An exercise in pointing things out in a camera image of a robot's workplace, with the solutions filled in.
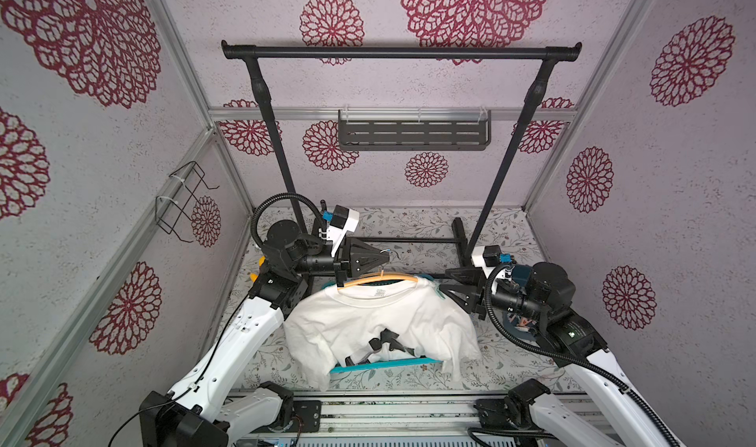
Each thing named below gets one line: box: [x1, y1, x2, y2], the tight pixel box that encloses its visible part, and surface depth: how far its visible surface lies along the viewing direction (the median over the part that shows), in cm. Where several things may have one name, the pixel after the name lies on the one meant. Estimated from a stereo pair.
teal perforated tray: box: [329, 357, 443, 375], surface depth 74 cm
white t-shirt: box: [283, 276, 482, 389], surface depth 69 cm
